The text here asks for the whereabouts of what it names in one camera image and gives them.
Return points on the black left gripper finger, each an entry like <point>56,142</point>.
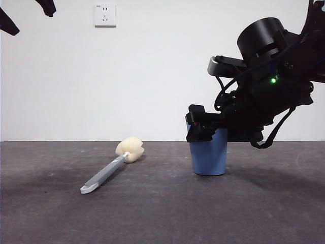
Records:
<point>8,24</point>
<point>48,7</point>

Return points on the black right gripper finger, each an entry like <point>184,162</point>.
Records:
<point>243,136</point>
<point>200,129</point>

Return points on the blue ribbed plastic cup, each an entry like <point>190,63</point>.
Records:
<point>208,157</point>

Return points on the grey cup brush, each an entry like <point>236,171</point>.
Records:
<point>109,169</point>

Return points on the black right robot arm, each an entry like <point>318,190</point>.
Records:
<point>261,35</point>

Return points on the white wall socket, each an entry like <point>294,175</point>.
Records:
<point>105,15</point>

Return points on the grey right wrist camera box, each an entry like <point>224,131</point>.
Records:
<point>224,67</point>

